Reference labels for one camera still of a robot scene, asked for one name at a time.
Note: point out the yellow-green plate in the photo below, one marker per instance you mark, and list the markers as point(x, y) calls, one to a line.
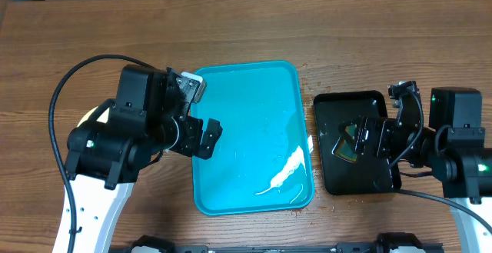
point(100, 114)

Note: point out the black water tray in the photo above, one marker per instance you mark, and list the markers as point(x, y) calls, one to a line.
point(334, 114)

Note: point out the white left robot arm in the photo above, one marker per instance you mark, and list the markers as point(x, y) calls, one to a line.
point(114, 141)

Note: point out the teal plastic tray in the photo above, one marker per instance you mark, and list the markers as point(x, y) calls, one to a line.
point(262, 161)

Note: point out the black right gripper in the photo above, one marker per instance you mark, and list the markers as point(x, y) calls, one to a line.
point(373, 130)

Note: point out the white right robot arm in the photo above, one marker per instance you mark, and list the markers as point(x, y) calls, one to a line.
point(449, 145)

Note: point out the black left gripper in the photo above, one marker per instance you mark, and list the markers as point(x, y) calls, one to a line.
point(191, 145)

